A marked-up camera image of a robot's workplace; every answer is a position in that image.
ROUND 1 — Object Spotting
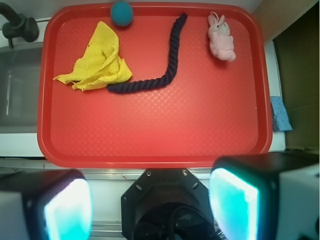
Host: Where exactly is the metal sink basin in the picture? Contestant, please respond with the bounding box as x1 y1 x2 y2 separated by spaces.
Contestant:
0 42 43 134

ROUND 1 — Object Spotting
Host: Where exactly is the red plastic tray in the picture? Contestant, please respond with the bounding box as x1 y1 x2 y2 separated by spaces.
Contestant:
37 2 273 169

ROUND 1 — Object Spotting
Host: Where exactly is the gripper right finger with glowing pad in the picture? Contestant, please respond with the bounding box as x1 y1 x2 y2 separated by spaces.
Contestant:
208 152 320 240

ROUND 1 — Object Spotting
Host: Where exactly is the brown cardboard box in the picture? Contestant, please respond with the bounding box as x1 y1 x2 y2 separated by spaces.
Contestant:
273 3 320 153

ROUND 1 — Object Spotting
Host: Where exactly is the teal knitted ball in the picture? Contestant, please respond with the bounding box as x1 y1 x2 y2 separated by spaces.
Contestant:
110 1 134 27

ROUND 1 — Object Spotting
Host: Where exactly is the yellow crumpled cloth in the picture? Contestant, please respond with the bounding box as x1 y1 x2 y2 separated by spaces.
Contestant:
53 21 133 92

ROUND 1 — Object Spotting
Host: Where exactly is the pink plush bunny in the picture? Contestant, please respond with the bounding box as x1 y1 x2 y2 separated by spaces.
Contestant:
207 11 236 62

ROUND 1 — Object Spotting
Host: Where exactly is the black faucet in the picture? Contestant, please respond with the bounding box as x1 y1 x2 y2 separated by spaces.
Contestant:
0 2 40 49

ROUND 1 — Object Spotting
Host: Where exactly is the dark blue twisted rope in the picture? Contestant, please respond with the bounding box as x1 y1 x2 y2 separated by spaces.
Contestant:
106 12 188 95

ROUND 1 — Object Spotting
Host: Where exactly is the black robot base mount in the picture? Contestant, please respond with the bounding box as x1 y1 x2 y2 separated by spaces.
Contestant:
121 168 221 240

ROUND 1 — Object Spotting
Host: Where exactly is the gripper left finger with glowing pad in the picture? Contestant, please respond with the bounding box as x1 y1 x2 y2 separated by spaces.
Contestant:
0 169 94 240

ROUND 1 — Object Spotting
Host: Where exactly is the blue sponge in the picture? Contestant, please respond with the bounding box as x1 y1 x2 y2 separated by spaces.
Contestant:
270 96 293 133

